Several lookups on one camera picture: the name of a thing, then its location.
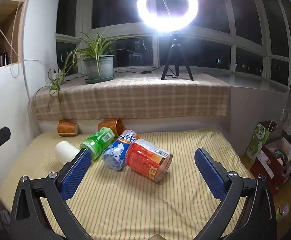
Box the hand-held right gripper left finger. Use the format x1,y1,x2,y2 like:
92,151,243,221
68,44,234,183
10,148,93,240

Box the black power cable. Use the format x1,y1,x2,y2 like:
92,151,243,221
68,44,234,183
116,66,176,78

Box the white bead cord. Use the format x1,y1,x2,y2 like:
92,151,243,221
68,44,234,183
9,0,29,79

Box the copper coloured cup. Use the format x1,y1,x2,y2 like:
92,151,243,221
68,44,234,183
58,119,79,137
98,119,124,137

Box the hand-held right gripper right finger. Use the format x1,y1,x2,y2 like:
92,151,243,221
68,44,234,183
194,147,277,240

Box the wooden shelf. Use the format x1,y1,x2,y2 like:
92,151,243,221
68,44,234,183
0,0,33,73

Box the white plastic cup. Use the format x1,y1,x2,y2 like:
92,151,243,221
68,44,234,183
55,141,82,167

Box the spider plant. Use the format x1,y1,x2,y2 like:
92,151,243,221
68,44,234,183
36,26,136,104

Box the yellow striped cloth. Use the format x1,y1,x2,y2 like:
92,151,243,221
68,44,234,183
0,127,254,240

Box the white ring light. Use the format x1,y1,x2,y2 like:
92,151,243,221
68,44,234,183
137,0,199,31

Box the white cable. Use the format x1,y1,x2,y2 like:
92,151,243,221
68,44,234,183
0,12,61,110

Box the black tripod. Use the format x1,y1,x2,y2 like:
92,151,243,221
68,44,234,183
160,31,194,81

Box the green pot saucer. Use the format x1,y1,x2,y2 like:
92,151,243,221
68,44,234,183
84,74,116,84

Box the green printed plastic cup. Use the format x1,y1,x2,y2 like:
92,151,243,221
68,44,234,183
80,127,115,161

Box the grey-green flower pot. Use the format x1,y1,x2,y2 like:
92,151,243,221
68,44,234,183
83,54,115,80

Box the blue printed plastic cup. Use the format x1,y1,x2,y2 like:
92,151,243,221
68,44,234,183
102,129,140,171

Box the red cardboard box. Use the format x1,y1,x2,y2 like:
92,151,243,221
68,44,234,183
250,137,291,195

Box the dark bottle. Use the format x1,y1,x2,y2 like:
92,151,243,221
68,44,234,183
0,49,8,67

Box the orange printed plastic cup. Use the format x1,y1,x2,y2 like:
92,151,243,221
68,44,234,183
126,139,173,182

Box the beige checked cloth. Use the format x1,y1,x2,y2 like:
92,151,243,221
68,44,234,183
31,73,231,120

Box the green paper bag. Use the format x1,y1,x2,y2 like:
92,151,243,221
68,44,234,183
247,121,278,164

